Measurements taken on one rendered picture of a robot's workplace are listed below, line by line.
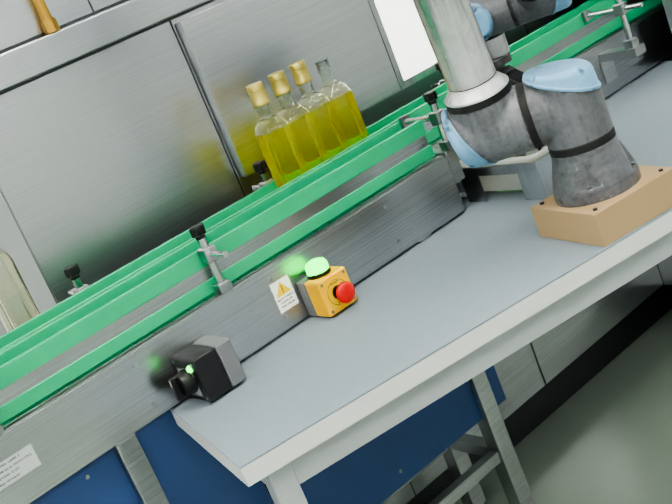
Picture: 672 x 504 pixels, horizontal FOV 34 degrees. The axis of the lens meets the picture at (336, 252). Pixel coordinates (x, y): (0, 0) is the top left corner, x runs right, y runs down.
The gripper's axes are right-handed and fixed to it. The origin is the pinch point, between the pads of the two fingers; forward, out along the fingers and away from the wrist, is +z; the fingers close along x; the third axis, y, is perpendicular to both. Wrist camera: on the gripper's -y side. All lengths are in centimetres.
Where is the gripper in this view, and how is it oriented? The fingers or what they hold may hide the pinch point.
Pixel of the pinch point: (532, 150)
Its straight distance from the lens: 225.9
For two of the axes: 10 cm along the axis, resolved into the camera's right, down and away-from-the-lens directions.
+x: -7.1, 4.6, -5.3
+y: -6.0, 0.0, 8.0
